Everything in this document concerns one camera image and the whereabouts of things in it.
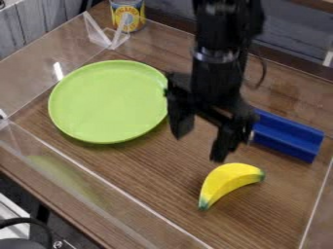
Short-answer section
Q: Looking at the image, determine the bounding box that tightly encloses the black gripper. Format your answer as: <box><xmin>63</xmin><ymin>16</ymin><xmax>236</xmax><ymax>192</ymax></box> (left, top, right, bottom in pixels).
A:
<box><xmin>166</xmin><ymin>60</ymin><xmax>260</xmax><ymax>162</ymax></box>

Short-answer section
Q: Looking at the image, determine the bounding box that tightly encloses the yellow toy banana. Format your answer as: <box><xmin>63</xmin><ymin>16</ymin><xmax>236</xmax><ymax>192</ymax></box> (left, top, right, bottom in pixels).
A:
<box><xmin>198</xmin><ymin>162</ymin><xmax>265</xmax><ymax>210</ymax></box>

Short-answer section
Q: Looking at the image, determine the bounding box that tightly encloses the green round plate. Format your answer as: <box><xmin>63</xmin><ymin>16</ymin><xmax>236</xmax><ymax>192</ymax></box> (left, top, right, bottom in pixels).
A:
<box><xmin>48</xmin><ymin>59</ymin><xmax>167</xmax><ymax>144</ymax></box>

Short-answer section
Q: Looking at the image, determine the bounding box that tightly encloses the clear acrylic corner bracket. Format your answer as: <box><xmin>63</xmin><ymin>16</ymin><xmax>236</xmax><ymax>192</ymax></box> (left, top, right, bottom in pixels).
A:
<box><xmin>83</xmin><ymin>12</ymin><xmax>130</xmax><ymax>51</ymax></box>

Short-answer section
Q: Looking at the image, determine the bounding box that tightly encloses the blue plastic block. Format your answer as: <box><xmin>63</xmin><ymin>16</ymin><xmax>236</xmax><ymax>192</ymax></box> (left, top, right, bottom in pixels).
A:
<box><xmin>253</xmin><ymin>109</ymin><xmax>325</xmax><ymax>163</ymax></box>

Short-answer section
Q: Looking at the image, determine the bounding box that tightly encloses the yellow blue tin can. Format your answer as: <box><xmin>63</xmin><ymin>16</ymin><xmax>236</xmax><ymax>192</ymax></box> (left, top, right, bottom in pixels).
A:
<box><xmin>110</xmin><ymin>0</ymin><xmax>146</xmax><ymax>33</ymax></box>

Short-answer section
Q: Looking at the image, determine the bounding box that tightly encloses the black cable lower left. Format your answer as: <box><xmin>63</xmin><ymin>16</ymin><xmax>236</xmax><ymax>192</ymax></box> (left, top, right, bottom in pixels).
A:
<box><xmin>0</xmin><ymin>217</ymin><xmax>54</xmax><ymax>249</ymax></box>

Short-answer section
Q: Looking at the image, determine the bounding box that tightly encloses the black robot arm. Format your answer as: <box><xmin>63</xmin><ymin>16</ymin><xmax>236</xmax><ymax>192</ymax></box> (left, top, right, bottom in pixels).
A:
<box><xmin>165</xmin><ymin>0</ymin><xmax>265</xmax><ymax>162</ymax></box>

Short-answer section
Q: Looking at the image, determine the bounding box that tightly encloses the clear acrylic enclosure wall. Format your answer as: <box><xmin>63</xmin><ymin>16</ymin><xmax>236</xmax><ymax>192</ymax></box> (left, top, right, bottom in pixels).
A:
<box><xmin>0</xmin><ymin>118</ymin><xmax>213</xmax><ymax>249</ymax></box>

